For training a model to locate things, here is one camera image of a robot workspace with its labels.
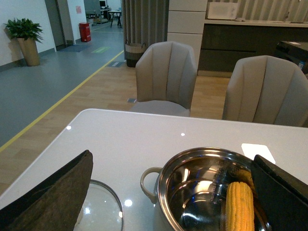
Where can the white microwave oven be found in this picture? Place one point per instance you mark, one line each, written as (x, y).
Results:
(222, 10)

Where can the black background table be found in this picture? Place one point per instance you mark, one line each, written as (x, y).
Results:
(116, 14)

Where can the right beige dining chair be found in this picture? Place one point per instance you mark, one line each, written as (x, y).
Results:
(268, 90)

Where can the red fire extinguisher box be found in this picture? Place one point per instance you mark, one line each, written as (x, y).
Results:
(84, 29)

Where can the white tall cabinet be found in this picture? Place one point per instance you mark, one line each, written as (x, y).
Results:
(186, 23)

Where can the yellow corn cob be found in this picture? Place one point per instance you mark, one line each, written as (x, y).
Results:
(239, 208)

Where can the steel pot with beige handles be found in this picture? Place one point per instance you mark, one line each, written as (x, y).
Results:
(189, 191)

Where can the grey curtain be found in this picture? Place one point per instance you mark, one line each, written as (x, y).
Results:
(145, 21)

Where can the black washing machine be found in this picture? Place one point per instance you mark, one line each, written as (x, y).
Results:
(296, 52)

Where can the dark kitchen counter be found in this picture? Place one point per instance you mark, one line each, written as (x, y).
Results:
(225, 42)

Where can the glass pot lid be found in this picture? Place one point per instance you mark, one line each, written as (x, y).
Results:
(101, 210)

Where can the woven laundry basket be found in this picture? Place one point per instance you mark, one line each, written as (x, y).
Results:
(133, 52)

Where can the left beige dining chair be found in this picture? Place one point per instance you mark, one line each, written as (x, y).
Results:
(166, 76)

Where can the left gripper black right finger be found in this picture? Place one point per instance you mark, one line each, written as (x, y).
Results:
(283, 197)

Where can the green potted plant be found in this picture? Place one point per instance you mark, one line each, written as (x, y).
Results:
(27, 34)

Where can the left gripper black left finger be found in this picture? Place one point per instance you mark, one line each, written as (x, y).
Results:
(55, 203)

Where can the beige dining chair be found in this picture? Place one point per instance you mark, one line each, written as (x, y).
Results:
(166, 76)
(268, 90)

